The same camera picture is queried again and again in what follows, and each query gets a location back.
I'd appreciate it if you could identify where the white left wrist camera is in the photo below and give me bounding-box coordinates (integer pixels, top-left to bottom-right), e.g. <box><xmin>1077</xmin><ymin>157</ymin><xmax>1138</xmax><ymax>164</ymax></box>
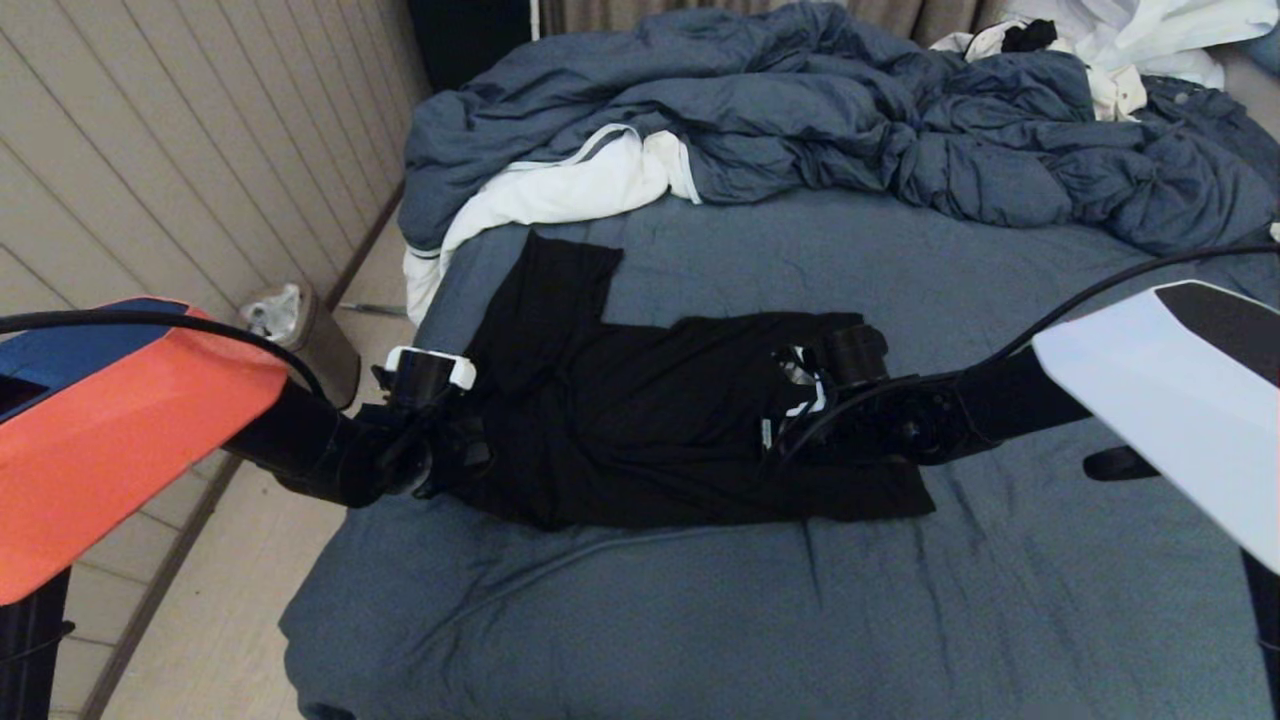
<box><xmin>385</xmin><ymin>345</ymin><xmax>478</xmax><ymax>393</ymax></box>

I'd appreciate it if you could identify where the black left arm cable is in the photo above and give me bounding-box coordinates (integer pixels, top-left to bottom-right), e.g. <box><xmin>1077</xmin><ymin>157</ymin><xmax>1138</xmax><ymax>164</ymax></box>
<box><xmin>0</xmin><ymin>308</ymin><xmax>326</xmax><ymax>401</ymax></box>

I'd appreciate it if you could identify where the small black fabric item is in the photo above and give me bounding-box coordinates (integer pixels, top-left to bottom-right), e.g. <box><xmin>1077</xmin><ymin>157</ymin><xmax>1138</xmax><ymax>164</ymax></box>
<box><xmin>1000</xmin><ymin>20</ymin><xmax>1058</xmax><ymax>56</ymax></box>

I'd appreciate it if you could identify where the black tall furniture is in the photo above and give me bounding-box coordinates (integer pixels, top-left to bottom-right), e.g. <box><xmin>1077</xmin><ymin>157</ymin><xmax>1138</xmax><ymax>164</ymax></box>
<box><xmin>405</xmin><ymin>0</ymin><xmax>536</xmax><ymax>96</ymax></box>

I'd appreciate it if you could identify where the blue pillow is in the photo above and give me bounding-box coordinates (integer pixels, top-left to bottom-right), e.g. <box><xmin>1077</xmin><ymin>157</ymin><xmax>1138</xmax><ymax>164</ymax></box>
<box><xmin>1235</xmin><ymin>25</ymin><xmax>1280</xmax><ymax>81</ymax></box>

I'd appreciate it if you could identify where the white crumpled shirt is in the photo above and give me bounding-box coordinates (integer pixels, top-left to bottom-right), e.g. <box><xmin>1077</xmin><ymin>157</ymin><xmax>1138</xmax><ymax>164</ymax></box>
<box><xmin>930</xmin><ymin>0</ymin><xmax>1280</xmax><ymax>123</ymax></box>

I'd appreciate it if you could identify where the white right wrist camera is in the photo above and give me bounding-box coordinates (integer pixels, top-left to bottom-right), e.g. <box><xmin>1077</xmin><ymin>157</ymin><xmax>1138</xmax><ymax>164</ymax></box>
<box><xmin>770</xmin><ymin>345</ymin><xmax>831</xmax><ymax>419</ymax></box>

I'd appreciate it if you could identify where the beige curtain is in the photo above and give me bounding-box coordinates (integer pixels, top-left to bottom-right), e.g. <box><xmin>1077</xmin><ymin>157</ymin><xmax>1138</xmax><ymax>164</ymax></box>
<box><xmin>540</xmin><ymin>0</ymin><xmax>1011</xmax><ymax>41</ymax></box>

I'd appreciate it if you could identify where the brown trash bin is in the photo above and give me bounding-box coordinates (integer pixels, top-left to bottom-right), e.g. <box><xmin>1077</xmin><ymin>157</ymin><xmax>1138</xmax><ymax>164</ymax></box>
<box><xmin>240</xmin><ymin>283</ymin><xmax>363</xmax><ymax>411</ymax></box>

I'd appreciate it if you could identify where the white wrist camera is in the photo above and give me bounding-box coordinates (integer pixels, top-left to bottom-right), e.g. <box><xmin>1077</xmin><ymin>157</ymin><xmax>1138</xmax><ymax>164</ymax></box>
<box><xmin>385</xmin><ymin>345</ymin><xmax>478</xmax><ymax>393</ymax></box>
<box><xmin>770</xmin><ymin>345</ymin><xmax>831</xmax><ymax>419</ymax></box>

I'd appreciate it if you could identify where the black t-shirt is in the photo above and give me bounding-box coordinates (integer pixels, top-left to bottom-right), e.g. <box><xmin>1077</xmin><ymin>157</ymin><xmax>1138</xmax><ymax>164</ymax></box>
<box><xmin>455</xmin><ymin>232</ymin><xmax>936</xmax><ymax>531</ymax></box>

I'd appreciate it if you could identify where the white duvet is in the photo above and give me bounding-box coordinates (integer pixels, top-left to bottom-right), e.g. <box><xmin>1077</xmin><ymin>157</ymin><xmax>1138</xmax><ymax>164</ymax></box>
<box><xmin>403</xmin><ymin>125</ymin><xmax>703</xmax><ymax>328</ymax></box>

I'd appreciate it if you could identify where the crumpled blue duvet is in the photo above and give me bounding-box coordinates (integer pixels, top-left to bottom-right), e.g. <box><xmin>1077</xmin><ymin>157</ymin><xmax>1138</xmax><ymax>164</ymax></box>
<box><xmin>398</xmin><ymin>0</ymin><xmax>1280</xmax><ymax>263</ymax></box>

